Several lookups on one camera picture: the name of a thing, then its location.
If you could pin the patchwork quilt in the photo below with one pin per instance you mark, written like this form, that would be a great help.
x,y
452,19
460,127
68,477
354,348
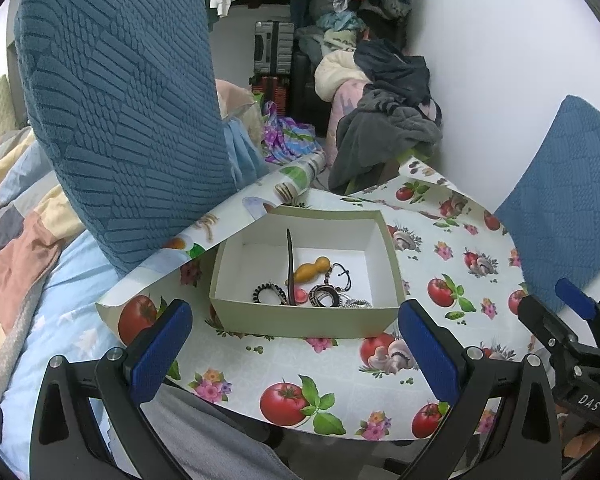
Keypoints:
x,y
25,240

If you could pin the red and black crate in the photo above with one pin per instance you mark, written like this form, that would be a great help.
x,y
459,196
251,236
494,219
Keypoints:
x,y
272,92

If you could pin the tomato print tablecloth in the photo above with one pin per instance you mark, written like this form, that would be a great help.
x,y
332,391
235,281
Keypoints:
x,y
430,240

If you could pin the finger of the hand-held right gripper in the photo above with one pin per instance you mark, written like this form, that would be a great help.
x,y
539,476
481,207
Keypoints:
x,y
545,322
575,297

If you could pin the orange gourd-shaped pendant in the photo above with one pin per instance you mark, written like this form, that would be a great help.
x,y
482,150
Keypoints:
x,y
310,271

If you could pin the peach plush cloth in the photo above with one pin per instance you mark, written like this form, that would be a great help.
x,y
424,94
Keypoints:
x,y
230,97

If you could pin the light blue cloth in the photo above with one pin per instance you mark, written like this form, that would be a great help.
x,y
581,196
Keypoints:
x,y
242,152

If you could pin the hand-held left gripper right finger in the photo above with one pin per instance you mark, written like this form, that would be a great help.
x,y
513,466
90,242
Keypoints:
x,y
427,355

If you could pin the pile of mixed clothes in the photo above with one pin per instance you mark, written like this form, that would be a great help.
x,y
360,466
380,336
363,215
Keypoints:
x,y
340,25

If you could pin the light blue bed sheet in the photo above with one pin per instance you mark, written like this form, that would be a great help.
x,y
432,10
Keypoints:
x,y
65,290

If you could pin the dark wooden hair stick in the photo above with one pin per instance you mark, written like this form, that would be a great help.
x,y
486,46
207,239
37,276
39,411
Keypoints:
x,y
291,260

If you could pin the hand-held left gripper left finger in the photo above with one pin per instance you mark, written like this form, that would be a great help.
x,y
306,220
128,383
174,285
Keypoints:
x,y
162,350

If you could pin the pink patterned cloth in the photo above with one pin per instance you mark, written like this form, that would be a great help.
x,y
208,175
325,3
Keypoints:
x,y
337,110

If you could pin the blue textured cushion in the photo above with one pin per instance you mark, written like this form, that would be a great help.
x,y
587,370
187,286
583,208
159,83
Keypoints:
x,y
565,200

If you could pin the green and white cardboard box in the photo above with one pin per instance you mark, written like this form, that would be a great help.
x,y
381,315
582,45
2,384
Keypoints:
x,y
330,260

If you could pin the purple colourful cloth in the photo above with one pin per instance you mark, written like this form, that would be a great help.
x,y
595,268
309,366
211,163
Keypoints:
x,y
290,137

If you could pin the blue textured chair cover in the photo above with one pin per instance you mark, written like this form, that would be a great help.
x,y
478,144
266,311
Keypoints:
x,y
120,110

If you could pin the red bead piece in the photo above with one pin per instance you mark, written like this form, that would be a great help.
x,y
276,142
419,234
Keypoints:
x,y
301,297

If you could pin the black garment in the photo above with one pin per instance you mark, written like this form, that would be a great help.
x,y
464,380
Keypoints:
x,y
395,70

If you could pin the person's right hand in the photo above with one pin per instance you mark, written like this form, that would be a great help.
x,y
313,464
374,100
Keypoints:
x,y
582,442

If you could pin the grey trousers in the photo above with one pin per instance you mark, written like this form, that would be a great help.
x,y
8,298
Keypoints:
x,y
205,435

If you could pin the cream fleece blanket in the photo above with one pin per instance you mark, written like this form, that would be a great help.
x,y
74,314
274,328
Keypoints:
x,y
335,72

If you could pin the dark grey jacket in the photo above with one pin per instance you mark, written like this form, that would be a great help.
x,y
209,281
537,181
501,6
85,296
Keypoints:
x,y
380,130

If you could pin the black bag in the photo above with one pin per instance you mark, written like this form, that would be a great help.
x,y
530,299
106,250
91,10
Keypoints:
x,y
307,90

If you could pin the grey suitcase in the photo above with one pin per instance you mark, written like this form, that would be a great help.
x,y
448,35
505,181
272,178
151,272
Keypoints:
x,y
274,47

